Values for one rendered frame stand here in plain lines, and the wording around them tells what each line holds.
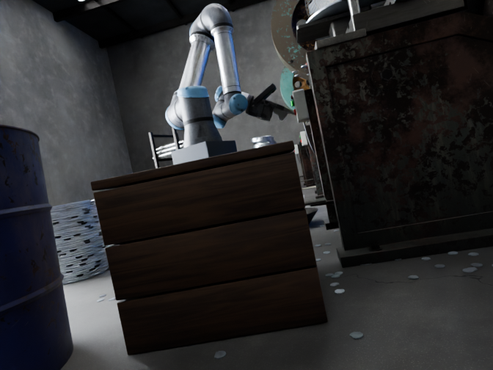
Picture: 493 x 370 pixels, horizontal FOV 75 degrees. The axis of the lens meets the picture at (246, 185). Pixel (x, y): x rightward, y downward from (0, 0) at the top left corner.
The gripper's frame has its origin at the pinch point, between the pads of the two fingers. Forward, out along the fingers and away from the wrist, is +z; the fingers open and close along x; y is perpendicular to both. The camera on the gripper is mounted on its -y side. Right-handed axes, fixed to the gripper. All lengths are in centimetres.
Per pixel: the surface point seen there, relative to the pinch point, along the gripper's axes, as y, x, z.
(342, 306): 46, 81, 29
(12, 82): 40, -317, -465
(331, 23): -28.4, 28.1, 5.2
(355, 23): -23, 47, 13
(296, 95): -6.6, 3.8, 0.0
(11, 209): 46, 98, -35
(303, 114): 0.3, 3.8, 5.3
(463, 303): 36, 86, 46
